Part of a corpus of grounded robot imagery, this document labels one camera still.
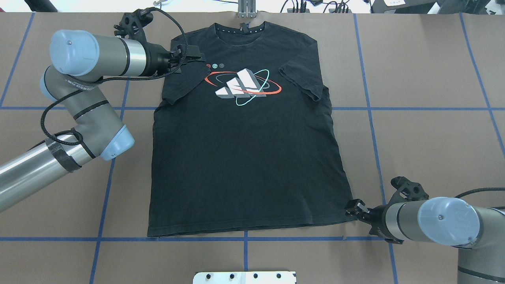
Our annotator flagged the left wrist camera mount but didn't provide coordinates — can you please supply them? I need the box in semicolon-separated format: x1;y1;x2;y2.
114;8;153;43

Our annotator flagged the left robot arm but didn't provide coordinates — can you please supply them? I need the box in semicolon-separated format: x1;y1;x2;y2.
1;30;204;211

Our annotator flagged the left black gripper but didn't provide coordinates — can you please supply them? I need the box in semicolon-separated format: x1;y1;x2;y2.
148;43;206;77

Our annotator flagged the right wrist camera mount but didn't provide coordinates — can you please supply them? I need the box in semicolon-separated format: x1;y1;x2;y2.
388;176;429;205

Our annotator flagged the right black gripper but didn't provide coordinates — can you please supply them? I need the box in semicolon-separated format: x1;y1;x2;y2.
346;200;404;244

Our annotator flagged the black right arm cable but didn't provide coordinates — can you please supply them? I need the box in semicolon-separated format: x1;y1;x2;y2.
454;187;505;200

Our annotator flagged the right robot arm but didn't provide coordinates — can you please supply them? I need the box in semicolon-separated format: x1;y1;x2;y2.
346;196;505;284

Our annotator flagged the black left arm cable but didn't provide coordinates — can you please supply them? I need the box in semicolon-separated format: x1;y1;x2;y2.
41;7;188;146

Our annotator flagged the white central pedestal column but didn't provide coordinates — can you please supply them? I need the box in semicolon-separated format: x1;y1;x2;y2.
193;271;297;284

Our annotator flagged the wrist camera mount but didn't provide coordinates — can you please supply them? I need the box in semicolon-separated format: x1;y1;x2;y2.
388;176;429;205
114;8;153;43

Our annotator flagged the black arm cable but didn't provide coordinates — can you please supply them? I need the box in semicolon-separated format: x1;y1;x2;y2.
454;187;505;200
41;7;188;146

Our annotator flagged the black printed t-shirt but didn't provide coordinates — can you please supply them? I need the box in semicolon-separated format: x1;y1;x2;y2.
147;22;352;237

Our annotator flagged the aluminium frame post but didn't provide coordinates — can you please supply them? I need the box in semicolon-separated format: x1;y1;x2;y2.
237;0;257;19

